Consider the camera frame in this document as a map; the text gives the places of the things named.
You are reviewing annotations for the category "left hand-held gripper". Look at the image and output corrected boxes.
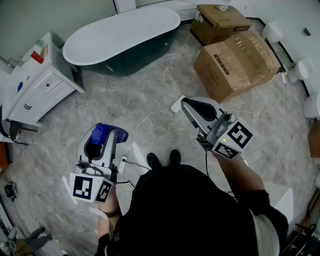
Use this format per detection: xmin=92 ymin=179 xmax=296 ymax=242
xmin=69 ymin=123 xmax=119 ymax=205

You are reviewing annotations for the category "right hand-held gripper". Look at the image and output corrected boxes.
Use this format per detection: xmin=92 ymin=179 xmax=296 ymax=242
xmin=180 ymin=96 xmax=254 ymax=161

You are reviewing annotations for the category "blue plastic object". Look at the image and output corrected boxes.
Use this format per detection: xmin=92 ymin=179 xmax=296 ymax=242
xmin=90 ymin=123 xmax=130 ymax=146

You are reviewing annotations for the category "white oval bathtub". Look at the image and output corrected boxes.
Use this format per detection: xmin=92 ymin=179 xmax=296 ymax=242
xmin=62 ymin=6 xmax=182 ymax=77

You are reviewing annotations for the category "person's left forearm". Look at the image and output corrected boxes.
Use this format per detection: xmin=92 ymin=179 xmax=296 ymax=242
xmin=97 ymin=186 xmax=121 ymax=241

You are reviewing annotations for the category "person's right forearm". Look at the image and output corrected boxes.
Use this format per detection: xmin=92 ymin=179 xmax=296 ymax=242
xmin=212 ymin=151 xmax=266 ymax=198

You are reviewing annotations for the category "white power adapter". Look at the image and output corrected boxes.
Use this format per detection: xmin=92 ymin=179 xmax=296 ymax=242
xmin=170 ymin=94 xmax=186 ymax=113

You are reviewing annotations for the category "white power strip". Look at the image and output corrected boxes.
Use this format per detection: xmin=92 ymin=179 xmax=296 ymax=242
xmin=117 ymin=155 xmax=128 ymax=174

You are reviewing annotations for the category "large taped cardboard box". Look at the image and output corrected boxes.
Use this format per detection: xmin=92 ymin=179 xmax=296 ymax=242
xmin=194 ymin=31 xmax=281 ymax=104

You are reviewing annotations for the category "person's left black shoe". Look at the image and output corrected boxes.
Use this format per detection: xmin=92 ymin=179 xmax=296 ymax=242
xmin=146 ymin=152 xmax=162 ymax=171

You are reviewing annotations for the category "white vanity cabinet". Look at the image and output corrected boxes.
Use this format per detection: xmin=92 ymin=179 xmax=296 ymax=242
xmin=0 ymin=31 xmax=85 ymax=131

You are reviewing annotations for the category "black metal stand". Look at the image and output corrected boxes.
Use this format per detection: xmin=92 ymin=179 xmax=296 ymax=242
xmin=0 ymin=104 xmax=30 ymax=146

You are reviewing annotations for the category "cardboard box with white label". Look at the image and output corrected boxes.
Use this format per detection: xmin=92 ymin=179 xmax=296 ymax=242
xmin=189 ymin=4 xmax=253 ymax=47

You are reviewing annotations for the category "orange item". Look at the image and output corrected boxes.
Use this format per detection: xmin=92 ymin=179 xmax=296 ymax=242
xmin=0 ymin=142 xmax=10 ymax=169

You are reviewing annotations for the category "black small gadget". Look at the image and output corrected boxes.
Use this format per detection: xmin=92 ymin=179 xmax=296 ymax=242
xmin=4 ymin=182 xmax=18 ymax=202

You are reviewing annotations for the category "person's black clothed body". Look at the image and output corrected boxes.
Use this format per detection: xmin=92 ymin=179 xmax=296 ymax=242
xmin=94 ymin=163 xmax=290 ymax=256

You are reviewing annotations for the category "white round fixture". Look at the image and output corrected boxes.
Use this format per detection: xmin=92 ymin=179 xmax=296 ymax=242
xmin=287 ymin=57 xmax=315 ymax=84
xmin=302 ymin=91 xmax=320 ymax=120
xmin=261 ymin=20 xmax=287 ymax=45

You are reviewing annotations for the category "red flat box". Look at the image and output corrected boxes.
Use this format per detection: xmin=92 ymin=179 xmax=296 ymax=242
xmin=30 ymin=50 xmax=45 ymax=65

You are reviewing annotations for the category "small cardboard box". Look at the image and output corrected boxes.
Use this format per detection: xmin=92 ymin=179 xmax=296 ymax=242
xmin=307 ymin=121 xmax=320 ymax=158

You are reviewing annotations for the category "white square box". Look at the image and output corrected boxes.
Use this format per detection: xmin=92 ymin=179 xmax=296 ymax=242
xmin=262 ymin=181 xmax=294 ymax=226

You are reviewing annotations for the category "black equipment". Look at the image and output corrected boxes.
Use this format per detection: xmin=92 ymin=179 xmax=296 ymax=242
xmin=282 ymin=222 xmax=320 ymax=256

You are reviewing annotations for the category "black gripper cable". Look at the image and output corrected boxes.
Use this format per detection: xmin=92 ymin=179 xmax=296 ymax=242
xmin=113 ymin=159 xmax=151 ymax=188
xmin=204 ymin=149 xmax=211 ymax=177

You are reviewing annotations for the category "white thin cable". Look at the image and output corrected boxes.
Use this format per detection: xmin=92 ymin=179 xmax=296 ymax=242
xmin=123 ymin=107 xmax=176 ymax=161

